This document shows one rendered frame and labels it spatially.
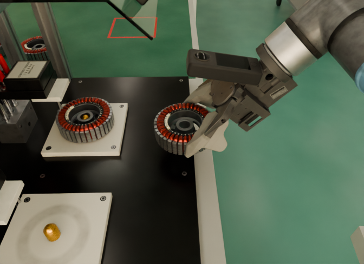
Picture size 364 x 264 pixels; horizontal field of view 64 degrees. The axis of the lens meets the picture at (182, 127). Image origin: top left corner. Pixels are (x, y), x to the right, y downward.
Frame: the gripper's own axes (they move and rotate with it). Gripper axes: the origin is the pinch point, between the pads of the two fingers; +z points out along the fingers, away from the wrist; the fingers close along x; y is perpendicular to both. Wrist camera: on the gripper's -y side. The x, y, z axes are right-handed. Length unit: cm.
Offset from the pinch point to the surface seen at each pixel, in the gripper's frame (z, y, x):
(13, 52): 23.0, -31.2, 24.2
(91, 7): 26, -20, 79
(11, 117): 22.4, -24.5, 5.1
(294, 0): -31, 124, 236
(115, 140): 12.4, -6.7, 2.0
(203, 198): 4.1, 8.3, -9.6
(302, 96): 4, 117, 116
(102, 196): 13.1, -6.9, -10.8
